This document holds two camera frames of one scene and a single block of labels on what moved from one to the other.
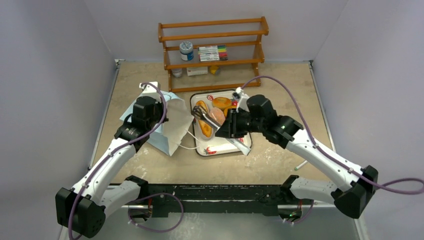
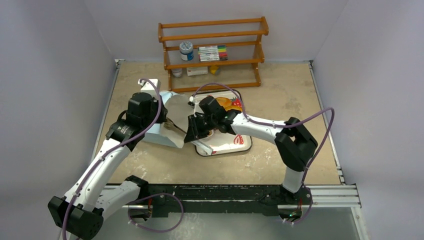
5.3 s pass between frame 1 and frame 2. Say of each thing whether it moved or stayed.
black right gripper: moved
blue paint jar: stayed
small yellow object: stayed
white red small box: stayed
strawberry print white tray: stayed
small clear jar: stayed
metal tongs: moved
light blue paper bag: moved
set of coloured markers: stayed
